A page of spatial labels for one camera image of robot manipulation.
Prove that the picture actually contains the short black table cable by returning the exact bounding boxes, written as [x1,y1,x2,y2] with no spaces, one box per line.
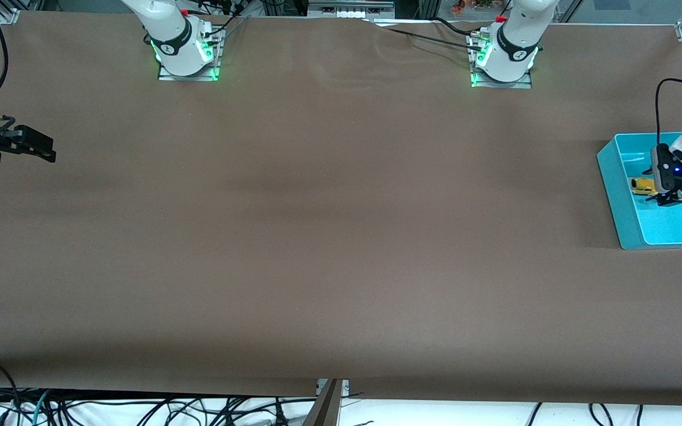
[433,17,477,37]

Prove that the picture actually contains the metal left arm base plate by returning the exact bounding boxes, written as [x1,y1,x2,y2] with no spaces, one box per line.
[469,34,533,90]

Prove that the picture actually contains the aluminium profile post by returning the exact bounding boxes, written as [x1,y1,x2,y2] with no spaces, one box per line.
[302,379,351,426]

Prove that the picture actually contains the long black table cable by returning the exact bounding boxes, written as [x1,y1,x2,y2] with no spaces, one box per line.
[371,21,485,54]

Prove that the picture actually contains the teal plastic bin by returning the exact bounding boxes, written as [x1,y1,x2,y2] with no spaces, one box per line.
[596,132,682,250]

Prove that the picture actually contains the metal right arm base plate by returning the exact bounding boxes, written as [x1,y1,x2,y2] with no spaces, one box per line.
[157,30,222,82]

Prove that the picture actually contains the brown table cover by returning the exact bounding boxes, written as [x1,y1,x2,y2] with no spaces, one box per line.
[0,11,682,408]

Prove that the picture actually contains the yellow beetle toy car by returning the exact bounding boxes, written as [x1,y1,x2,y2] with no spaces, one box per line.
[630,176,660,197]

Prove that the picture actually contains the teal floor cable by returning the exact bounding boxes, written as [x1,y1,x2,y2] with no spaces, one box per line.
[31,388,53,426]

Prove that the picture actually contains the black base connector cables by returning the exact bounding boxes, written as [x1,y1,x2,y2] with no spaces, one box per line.
[189,0,248,43]

